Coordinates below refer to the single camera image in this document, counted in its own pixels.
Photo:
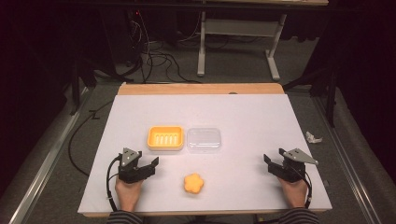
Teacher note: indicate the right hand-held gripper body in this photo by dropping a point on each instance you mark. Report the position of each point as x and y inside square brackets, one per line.
[294, 161]

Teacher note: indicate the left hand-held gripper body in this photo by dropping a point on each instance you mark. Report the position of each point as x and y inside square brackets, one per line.
[128, 161]

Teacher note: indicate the person's left hand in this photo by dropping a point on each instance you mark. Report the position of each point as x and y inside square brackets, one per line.
[128, 194]

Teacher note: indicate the person's right hand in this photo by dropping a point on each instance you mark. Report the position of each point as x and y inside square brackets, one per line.
[294, 194]

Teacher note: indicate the yellow soap dish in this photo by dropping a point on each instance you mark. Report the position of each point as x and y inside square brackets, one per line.
[165, 137]

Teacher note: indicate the crumpled white paper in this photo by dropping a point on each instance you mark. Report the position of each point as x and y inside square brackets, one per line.
[313, 137]

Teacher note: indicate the orange flower-shaped soap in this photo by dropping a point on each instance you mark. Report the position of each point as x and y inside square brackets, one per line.
[193, 183]

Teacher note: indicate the white table cover sheet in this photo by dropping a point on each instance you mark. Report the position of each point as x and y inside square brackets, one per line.
[236, 124]

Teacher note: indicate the clear plastic container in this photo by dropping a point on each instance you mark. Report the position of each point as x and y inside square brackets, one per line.
[204, 140]

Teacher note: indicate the black metal stand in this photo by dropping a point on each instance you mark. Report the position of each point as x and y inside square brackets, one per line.
[330, 99]
[76, 90]

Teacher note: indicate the metal floor rail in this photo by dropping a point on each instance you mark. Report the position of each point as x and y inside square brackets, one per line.
[345, 161]
[49, 155]

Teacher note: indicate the white desk frame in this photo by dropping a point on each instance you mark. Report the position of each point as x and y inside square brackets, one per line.
[243, 26]

